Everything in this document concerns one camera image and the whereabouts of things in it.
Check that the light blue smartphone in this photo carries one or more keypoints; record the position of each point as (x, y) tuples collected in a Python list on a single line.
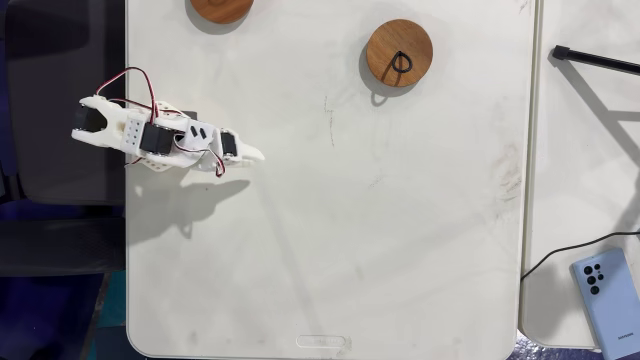
[(607, 300)]

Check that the black tripod leg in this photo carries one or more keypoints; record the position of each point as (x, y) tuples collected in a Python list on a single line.
[(595, 60)]

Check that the gray office chair with armrests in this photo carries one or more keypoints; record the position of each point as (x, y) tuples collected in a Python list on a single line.
[(60, 247)]

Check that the plain wooden lid black loop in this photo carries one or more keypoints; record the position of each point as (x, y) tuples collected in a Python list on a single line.
[(395, 42)]

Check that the gray mesh back office chair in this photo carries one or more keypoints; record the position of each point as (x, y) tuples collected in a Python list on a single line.
[(50, 65)]

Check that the wooden lid with red cross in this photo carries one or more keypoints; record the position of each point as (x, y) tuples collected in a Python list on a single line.
[(222, 10)]

